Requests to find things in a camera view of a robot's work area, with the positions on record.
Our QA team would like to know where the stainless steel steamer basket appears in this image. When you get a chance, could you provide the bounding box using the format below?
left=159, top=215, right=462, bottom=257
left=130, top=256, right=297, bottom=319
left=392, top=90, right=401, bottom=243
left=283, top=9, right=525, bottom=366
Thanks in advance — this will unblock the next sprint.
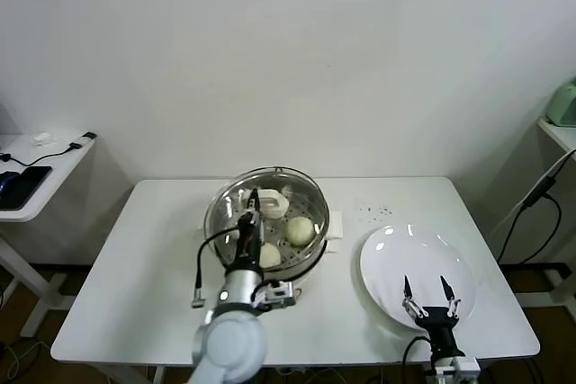
left=197, top=172, right=346, bottom=278

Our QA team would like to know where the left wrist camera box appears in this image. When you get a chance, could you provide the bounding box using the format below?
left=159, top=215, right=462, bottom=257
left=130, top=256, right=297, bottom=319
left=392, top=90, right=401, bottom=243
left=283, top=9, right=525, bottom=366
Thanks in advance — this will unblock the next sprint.
left=258, top=279, right=299, bottom=310

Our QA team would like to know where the white side table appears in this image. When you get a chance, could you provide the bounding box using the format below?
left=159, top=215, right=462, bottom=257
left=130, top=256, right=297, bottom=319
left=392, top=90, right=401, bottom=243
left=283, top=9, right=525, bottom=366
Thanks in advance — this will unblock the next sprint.
left=0, top=133, right=97, bottom=340

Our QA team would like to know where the black power adapter cable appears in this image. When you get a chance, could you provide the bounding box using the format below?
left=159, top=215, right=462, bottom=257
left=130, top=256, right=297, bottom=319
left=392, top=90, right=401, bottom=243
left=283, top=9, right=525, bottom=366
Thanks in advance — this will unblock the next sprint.
left=497, top=176, right=563, bottom=264

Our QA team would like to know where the thin pale floor cable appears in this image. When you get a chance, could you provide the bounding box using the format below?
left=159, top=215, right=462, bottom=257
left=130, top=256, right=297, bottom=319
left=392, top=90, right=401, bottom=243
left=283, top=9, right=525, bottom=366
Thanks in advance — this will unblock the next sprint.
left=0, top=339, right=47, bottom=381

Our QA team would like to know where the black cable with adapter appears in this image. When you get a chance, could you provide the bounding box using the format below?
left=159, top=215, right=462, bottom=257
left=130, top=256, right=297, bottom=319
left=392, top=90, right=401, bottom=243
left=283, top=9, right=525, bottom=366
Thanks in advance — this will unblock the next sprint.
left=0, top=131, right=98, bottom=168

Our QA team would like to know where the pale green appliance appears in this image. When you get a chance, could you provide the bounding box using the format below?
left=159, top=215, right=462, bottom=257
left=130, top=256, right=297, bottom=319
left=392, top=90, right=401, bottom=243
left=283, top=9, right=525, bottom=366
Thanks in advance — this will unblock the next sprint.
left=544, top=79, right=576, bottom=128

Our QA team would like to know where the large white plate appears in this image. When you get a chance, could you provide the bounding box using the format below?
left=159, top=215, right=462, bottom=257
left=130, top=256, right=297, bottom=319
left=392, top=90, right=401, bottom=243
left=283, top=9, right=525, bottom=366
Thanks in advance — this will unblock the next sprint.
left=358, top=224, right=478, bottom=334

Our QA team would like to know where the round glass pot lid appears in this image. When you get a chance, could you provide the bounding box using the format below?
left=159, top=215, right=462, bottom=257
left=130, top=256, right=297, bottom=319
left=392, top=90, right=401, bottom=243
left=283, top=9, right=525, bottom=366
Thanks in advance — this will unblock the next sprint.
left=204, top=166, right=332, bottom=275

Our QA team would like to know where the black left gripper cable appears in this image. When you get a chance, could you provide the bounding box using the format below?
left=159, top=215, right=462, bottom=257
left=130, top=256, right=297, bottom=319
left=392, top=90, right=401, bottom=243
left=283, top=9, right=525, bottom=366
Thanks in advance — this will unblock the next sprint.
left=192, top=227, right=247, bottom=309

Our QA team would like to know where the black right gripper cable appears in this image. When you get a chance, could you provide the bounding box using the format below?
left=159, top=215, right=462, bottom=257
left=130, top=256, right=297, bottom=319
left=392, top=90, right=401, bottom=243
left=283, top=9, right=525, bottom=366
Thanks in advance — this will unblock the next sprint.
left=401, top=335, right=434, bottom=379

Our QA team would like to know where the white shelf table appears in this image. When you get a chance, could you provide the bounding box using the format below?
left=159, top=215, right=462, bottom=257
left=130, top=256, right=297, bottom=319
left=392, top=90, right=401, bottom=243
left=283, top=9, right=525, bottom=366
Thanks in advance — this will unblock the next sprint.
left=537, top=117, right=576, bottom=163

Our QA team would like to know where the white cable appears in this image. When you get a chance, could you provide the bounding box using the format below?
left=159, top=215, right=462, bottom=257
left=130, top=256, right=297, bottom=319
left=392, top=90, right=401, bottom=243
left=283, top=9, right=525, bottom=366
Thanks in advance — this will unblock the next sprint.
left=490, top=148, right=576, bottom=235

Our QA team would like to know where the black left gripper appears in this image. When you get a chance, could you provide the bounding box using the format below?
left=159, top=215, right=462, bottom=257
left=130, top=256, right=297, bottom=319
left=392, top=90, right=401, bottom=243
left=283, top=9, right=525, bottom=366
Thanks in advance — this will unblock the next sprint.
left=236, top=187, right=264, bottom=271

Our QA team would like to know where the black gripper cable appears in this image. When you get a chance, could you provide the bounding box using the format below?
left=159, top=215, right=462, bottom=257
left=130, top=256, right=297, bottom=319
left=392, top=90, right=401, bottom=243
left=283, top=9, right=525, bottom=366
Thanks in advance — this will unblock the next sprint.
left=401, top=335, right=434, bottom=379
left=192, top=227, right=247, bottom=309

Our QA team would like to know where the white electric cooker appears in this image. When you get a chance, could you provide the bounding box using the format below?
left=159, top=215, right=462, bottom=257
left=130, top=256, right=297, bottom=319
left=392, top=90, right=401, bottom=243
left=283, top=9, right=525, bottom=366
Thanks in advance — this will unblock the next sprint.
left=193, top=221, right=346, bottom=309

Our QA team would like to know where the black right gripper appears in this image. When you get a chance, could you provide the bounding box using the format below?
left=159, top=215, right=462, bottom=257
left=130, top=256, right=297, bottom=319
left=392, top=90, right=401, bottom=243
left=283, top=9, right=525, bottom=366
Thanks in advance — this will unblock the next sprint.
left=401, top=274, right=465, bottom=359

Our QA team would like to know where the blue computer mouse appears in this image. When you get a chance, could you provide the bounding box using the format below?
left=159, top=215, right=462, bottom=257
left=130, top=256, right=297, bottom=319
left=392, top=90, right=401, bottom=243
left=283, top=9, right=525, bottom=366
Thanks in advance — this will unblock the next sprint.
left=0, top=171, right=22, bottom=199

